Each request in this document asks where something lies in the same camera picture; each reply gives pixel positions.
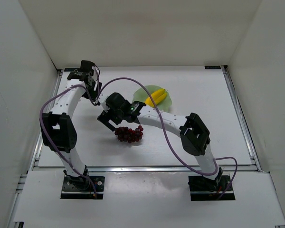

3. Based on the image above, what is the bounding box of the purple fake grape bunch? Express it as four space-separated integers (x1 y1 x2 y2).
114 125 144 143

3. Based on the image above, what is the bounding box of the yellow fake banana bunch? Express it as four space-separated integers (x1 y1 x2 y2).
145 89 168 108

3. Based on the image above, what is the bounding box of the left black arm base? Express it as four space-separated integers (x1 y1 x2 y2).
60 176 105 200

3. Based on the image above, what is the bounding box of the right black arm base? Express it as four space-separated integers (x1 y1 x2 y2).
188 175 236 201

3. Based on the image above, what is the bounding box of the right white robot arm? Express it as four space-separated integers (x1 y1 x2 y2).
97 93 222 184

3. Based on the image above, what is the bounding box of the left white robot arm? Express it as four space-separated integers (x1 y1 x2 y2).
39 60 102 180

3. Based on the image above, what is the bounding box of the green scalloped fruit bowl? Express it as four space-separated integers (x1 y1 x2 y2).
133 85 172 112

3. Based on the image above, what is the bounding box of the left black corner bracket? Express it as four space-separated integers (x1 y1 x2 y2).
64 67 79 72

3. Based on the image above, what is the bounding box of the black corner bracket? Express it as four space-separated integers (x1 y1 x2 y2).
64 67 79 72
204 66 221 70

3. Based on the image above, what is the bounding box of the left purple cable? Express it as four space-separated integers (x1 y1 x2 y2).
39 64 102 195

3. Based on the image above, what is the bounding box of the purple cable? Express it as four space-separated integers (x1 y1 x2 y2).
39 64 102 195
95 76 238 200

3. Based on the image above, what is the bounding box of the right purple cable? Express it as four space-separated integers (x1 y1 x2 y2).
95 76 238 200

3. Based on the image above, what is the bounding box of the front aluminium rail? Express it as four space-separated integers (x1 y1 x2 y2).
32 165 258 172

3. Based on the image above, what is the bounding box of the aluminium rail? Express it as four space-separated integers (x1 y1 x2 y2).
32 165 258 172
7 71 62 228
221 65 262 172

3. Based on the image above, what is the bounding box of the left aluminium rail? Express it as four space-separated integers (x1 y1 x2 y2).
7 71 62 228

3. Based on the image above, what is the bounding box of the right black corner bracket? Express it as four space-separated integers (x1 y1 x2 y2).
204 66 221 70

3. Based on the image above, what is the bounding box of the right aluminium rail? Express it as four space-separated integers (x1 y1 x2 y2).
221 65 262 172

